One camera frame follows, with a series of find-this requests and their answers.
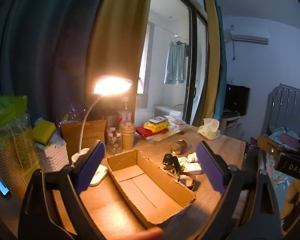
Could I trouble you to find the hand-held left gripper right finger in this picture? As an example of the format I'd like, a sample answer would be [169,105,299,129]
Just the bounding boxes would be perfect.
[195,140,283,240]

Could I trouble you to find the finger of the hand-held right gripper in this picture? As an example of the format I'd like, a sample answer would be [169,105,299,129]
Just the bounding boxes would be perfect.
[280,133,300,155]
[257,135,283,167]

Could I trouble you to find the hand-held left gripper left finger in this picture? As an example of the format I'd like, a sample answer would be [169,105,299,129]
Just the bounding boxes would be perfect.
[18,140,108,240]

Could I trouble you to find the white charger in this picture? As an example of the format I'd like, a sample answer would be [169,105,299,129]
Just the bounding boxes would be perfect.
[182,162,202,175]

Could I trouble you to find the dark wristwatch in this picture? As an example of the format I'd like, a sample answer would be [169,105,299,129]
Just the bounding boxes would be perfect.
[177,172,197,192]

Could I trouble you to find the black flashlight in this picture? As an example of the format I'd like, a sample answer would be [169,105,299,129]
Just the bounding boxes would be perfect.
[172,156,182,178]

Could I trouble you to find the metal tin can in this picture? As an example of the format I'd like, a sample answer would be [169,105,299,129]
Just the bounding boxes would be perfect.
[170,139,188,155]

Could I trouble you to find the cardboard box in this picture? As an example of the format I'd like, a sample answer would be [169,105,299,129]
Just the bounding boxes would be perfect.
[106,149,197,229]

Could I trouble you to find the person's left hand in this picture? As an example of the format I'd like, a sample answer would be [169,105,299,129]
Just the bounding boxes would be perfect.
[129,227,165,240]

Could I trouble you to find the light blue blanket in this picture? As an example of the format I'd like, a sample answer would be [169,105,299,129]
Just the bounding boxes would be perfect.
[269,126,300,143]

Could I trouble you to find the blue printed bedsheet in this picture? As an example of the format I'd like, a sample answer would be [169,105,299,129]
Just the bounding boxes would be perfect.
[259,152,300,218]

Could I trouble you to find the brown lamp carton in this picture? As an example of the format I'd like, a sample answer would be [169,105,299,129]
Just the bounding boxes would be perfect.
[61,119,107,165]

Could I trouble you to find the tissue pack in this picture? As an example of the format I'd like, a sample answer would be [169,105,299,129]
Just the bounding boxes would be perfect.
[197,118,220,140]

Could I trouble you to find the clear glass jar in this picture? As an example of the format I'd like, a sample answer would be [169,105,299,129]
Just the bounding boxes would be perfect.
[105,126,123,155]

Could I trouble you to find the grey padded headboard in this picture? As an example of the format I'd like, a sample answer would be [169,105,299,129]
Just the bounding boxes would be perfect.
[266,83,300,140]

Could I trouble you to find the white woven plastic basket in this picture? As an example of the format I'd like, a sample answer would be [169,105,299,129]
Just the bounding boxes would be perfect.
[36,142,67,173]

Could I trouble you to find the white monitor stand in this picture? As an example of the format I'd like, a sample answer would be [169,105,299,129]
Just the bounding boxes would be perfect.
[220,110,243,134]

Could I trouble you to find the stack of brown paper cups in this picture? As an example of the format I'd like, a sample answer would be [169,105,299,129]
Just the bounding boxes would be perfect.
[121,123,136,150]

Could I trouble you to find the beige paper folder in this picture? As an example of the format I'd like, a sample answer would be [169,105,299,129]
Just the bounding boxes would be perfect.
[146,129,182,143]

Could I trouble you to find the small white boxes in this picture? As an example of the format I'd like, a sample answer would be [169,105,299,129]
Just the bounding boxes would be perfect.
[165,115,187,128]

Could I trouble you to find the black monitor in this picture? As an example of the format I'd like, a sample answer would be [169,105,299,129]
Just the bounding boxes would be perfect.
[225,84,250,117]

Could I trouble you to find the yellow green sponge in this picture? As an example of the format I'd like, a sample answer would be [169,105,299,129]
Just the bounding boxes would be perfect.
[33,119,57,144]

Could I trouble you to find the clear plastic bottle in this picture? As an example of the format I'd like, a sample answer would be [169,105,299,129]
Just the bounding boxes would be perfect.
[119,102,132,128]

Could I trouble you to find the red book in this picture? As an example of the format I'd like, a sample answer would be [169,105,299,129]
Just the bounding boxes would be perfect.
[135,126,169,138]

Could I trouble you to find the yellow packet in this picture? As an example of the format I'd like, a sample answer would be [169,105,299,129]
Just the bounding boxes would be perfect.
[143,121,169,132]

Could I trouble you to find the white microwave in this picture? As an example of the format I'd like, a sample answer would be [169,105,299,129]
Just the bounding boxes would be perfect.
[154,105,184,120]

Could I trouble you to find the white gooseneck desk lamp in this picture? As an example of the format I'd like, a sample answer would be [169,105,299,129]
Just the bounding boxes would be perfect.
[71,76,133,187]

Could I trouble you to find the bagged paper cups green label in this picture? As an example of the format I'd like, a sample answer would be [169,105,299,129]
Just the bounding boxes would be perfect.
[0,95,40,195]

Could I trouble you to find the teal curtain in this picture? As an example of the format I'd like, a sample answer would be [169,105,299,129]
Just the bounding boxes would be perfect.
[215,2,228,123]

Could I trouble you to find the narrow yellow curtain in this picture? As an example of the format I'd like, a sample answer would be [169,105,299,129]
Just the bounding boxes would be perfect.
[202,0,222,127]

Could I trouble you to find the hanging light green garment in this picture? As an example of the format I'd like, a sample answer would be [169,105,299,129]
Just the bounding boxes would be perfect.
[164,40,189,85]

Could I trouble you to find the white air conditioner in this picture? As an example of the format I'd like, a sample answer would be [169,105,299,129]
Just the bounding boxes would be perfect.
[224,26,269,45]

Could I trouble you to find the dark blue curtain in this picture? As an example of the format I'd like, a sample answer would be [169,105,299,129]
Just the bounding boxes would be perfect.
[0,0,110,135]

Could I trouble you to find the wide yellow curtain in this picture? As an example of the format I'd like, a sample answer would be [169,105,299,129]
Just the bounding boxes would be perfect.
[85,0,154,130]

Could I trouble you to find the black sliding door frame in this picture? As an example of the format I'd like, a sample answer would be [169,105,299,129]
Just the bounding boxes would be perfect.
[184,2,209,125]

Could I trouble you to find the air conditioner power cable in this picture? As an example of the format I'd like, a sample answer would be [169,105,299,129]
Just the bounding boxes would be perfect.
[230,39,237,61]

